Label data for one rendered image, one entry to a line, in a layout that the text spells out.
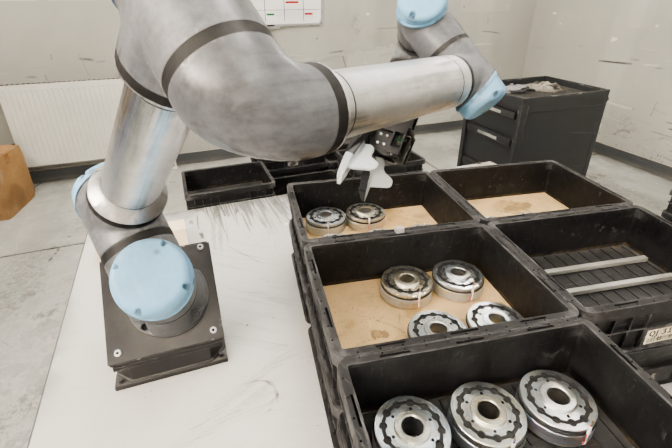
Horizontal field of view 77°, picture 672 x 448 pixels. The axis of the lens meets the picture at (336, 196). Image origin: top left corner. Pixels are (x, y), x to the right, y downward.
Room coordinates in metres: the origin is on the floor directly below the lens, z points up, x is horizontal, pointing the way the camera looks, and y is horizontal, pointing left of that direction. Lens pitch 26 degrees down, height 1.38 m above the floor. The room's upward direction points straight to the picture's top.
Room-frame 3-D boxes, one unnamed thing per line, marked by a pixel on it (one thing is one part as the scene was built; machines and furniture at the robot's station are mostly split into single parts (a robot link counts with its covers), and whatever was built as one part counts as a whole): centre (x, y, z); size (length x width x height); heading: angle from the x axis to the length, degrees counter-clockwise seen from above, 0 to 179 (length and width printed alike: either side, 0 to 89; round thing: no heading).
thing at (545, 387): (0.41, -0.32, 0.86); 0.05 x 0.05 x 0.01
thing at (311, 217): (0.95, 0.03, 0.86); 0.10 x 0.10 x 0.01
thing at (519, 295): (0.61, -0.16, 0.87); 0.40 x 0.30 x 0.11; 102
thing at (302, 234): (0.90, -0.10, 0.92); 0.40 x 0.30 x 0.02; 102
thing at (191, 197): (1.82, 0.51, 0.37); 0.40 x 0.30 x 0.45; 111
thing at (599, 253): (0.69, -0.55, 0.87); 0.40 x 0.30 x 0.11; 102
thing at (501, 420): (0.39, -0.21, 0.86); 0.05 x 0.05 x 0.01
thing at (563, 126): (2.41, -1.14, 0.45); 0.60 x 0.45 x 0.90; 111
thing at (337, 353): (0.61, -0.16, 0.92); 0.40 x 0.30 x 0.02; 102
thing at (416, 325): (0.54, -0.18, 0.86); 0.10 x 0.10 x 0.01
